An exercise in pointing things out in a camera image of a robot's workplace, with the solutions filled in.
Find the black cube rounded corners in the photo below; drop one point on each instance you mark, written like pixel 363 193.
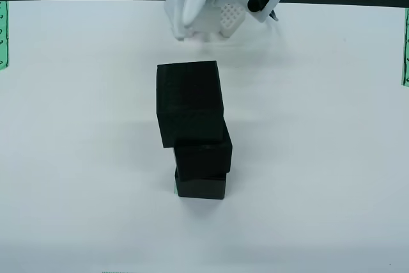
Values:
pixel 204 158

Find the green tape strip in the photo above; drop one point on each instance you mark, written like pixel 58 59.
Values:
pixel 405 46
pixel 3 36

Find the black cube woven-texture face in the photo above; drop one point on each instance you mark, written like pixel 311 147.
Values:
pixel 188 100

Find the black smooth cube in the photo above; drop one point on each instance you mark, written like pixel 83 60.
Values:
pixel 201 188

